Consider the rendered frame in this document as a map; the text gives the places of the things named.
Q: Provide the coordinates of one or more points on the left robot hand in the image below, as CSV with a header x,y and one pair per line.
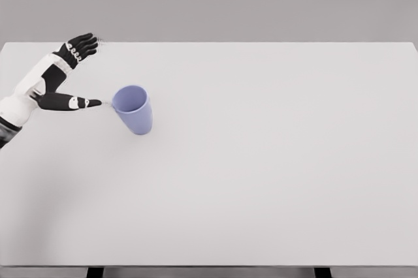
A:
x,y
49,74

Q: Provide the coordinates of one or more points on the lavender plastic cup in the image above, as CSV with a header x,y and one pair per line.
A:
x,y
137,113

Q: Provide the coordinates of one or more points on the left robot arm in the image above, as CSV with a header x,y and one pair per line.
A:
x,y
11,111

